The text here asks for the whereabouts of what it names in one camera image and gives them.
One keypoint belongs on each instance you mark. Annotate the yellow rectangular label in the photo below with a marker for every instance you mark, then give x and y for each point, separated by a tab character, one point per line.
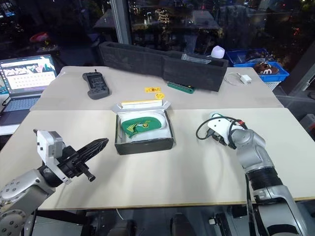
152	89

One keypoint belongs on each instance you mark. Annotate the blue plastic crate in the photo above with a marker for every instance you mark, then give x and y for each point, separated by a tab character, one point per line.
270	73

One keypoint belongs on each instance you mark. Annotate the green power strip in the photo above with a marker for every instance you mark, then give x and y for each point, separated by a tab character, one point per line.
180	87

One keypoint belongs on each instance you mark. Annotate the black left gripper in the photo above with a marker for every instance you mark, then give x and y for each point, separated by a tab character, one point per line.
71	164

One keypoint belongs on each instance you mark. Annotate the white purple small lamp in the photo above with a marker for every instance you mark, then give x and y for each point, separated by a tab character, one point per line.
218	52

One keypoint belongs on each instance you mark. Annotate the white perforated basket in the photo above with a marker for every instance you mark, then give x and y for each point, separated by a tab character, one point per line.
270	84

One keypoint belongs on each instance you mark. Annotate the brown item with white letter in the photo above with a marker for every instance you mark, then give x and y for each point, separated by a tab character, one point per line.
267	69

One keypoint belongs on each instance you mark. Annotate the white charger plug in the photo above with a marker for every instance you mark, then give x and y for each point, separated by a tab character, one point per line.
246	79

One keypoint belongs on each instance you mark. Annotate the grey window frame post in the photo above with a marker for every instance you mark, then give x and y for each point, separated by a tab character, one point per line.
121	22

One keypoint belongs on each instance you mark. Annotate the white wrapping paper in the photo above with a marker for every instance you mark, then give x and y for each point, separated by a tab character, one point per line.
157	134

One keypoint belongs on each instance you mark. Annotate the open grey laptop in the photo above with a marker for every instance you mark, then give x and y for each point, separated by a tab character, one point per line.
24	78

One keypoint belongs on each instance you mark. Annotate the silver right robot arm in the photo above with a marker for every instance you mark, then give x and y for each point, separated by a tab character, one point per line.
256	152

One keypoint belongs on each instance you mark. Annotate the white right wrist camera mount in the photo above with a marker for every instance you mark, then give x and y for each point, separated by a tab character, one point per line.
221	126

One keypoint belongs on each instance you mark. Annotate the long black foam case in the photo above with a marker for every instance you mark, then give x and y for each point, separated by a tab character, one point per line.
137	59

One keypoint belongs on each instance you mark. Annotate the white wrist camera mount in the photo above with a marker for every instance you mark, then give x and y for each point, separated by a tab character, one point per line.
221	126
48	145

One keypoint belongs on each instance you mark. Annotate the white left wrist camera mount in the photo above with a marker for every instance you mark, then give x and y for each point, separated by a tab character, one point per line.
48	145

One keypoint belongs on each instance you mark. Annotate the green and white shoe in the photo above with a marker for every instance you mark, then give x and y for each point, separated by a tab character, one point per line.
140	125

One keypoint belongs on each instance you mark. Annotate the grey handheld remote controller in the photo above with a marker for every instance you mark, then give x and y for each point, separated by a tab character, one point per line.
96	83

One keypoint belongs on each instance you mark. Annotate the black shoebox with white lid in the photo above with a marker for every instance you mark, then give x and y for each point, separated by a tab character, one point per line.
145	146

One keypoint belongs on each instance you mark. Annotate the yellow round tag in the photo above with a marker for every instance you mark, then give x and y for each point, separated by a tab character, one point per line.
159	96

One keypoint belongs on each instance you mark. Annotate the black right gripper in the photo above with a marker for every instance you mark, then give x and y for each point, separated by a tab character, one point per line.
219	138

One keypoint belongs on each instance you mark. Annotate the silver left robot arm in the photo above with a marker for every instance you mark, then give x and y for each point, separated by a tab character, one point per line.
24	182

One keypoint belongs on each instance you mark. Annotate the silver packet in foam case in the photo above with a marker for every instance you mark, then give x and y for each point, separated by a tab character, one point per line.
195	59

